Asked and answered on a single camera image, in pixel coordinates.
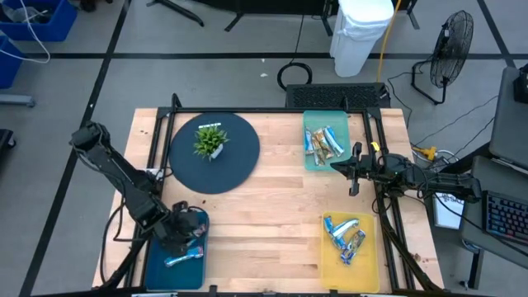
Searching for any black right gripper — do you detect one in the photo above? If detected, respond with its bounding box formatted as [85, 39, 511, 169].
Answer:
[329, 141, 379, 197]

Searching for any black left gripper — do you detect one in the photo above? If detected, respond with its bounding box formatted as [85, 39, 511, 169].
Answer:
[158, 200, 207, 256]

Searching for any granola bar with orange end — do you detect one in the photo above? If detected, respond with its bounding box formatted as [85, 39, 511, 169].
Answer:
[163, 246, 205, 268]

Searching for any brown granola bar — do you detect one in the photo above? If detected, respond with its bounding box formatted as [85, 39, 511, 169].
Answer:
[315, 127, 332, 160]
[311, 131, 328, 167]

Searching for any white and blue granola bar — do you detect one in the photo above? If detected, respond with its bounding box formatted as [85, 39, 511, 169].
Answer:
[331, 217, 361, 239]

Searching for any multicolour blue-ended granola bar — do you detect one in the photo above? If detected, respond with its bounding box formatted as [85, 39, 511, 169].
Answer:
[339, 229, 367, 266]

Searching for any dark blue plastic bin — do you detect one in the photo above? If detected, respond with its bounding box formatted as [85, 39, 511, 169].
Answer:
[144, 211, 210, 291]

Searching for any teal plastic bin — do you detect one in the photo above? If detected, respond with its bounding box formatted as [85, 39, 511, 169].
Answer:
[303, 109, 355, 172]

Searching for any black perforated case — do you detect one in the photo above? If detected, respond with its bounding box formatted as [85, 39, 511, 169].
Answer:
[285, 82, 392, 111]

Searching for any yellow power plug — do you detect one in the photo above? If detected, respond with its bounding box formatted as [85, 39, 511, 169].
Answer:
[412, 144, 438, 162]

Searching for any dark round table mat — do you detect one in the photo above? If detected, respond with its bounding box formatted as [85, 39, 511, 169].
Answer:
[168, 111, 262, 196]

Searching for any green plant in white pot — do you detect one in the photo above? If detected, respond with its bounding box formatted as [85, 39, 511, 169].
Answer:
[192, 125, 230, 161]

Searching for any yellow plastic bin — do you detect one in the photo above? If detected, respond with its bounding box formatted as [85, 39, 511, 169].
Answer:
[319, 210, 380, 293]

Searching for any white paper sign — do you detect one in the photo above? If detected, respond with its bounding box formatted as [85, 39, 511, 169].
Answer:
[431, 191, 465, 230]

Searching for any white trash bin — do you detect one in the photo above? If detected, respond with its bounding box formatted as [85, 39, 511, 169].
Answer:
[328, 0, 396, 79]

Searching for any grey desk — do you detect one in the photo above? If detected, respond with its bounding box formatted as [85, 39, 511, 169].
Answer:
[459, 154, 528, 271]

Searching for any black floor fan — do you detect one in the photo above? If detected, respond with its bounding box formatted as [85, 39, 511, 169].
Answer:
[410, 9, 475, 106]

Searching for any backlit black keyboard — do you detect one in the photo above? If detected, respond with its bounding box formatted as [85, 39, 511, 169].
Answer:
[481, 190, 528, 248]

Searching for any grey flat panel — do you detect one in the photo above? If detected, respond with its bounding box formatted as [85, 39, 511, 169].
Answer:
[488, 65, 528, 170]

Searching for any black fabric partition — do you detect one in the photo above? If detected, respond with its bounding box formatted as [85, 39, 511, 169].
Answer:
[193, 0, 421, 37]

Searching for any black device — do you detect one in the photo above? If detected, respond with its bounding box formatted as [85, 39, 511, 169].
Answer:
[513, 64, 528, 104]

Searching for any black chair base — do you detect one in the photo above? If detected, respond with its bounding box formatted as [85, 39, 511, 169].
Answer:
[0, 128, 17, 162]

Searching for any black tripod leg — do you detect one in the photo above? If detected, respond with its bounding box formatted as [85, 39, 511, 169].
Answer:
[146, 0, 205, 28]

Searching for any grey metal bar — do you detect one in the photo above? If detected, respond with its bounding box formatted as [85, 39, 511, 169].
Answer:
[0, 94, 36, 109]

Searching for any large blue crate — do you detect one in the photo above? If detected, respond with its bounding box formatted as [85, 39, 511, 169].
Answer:
[0, 0, 79, 43]

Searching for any small blue crate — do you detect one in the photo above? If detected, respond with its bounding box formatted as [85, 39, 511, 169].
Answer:
[0, 35, 25, 90]

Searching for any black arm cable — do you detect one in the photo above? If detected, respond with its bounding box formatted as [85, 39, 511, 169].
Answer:
[98, 201, 141, 285]

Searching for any black metal rig frame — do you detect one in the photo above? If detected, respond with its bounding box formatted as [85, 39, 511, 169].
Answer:
[97, 106, 446, 297]

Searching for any coiled black cable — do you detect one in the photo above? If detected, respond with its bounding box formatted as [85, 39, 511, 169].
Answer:
[276, 61, 314, 92]

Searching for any yellow cable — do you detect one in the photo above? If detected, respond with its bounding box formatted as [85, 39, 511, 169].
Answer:
[376, 0, 403, 83]

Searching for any white cable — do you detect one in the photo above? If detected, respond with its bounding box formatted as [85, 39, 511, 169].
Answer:
[0, 0, 51, 65]

